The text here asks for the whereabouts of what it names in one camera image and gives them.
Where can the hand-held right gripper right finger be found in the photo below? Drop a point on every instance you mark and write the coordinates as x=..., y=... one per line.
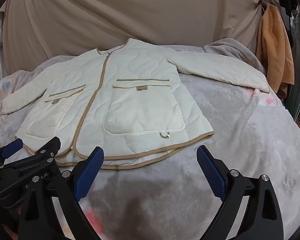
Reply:
x=212, y=173

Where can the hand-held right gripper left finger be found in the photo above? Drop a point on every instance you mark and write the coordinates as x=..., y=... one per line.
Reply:
x=86, y=173

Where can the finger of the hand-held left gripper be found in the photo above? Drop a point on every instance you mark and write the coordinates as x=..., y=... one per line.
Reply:
x=50, y=146
x=13, y=146

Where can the cream quilted jacket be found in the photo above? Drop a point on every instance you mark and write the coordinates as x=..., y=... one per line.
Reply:
x=130, y=100

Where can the dark hanging clothes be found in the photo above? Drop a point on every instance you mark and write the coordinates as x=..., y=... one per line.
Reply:
x=298, y=30

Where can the grey floral blanket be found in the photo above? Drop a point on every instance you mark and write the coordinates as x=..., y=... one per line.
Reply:
x=240, y=135

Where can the grey fleece blanket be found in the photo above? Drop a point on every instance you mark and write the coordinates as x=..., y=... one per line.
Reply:
x=230, y=50

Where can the orange hanging garment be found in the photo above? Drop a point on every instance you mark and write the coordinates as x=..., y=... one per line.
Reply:
x=275, y=50

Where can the beige curtain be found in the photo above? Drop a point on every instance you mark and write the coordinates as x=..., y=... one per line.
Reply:
x=140, y=12

